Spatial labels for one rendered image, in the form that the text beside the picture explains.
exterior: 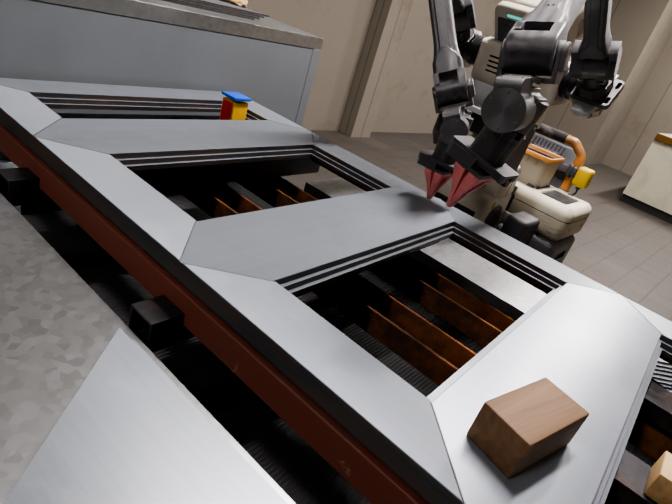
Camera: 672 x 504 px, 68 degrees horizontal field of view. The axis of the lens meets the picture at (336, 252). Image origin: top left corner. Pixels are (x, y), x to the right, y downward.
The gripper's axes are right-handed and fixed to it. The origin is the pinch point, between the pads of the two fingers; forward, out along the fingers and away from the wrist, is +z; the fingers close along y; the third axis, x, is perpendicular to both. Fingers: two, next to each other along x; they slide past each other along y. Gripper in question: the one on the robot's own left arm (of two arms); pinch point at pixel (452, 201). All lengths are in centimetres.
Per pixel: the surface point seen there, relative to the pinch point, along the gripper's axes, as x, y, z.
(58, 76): -16, -93, 35
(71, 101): -19, -80, 34
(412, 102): 448, -247, 111
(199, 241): -30.8, -17.5, 18.1
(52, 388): -54, -7, 26
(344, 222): -0.7, -14.2, 16.6
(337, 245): -9.4, -8.7, 15.5
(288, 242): -17.4, -12.5, 16.6
